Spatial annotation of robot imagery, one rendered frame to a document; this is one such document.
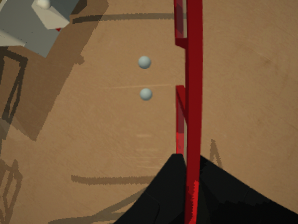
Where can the red glasses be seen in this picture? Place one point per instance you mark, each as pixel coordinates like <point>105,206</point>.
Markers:
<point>188,33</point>

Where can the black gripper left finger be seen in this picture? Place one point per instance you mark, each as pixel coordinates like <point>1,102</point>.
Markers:
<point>163,202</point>

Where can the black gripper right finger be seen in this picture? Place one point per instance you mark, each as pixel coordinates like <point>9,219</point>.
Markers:
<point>222,199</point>

